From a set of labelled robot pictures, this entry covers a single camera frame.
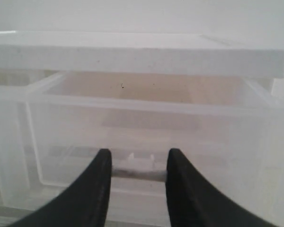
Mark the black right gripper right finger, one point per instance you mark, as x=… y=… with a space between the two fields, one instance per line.
x=193 y=201

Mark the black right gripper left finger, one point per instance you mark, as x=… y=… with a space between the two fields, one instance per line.
x=83 y=204

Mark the clear drawer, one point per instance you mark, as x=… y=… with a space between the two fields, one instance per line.
x=226 y=128
x=15 y=138

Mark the white plastic drawer cabinet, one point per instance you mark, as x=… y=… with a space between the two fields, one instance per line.
x=138 y=197

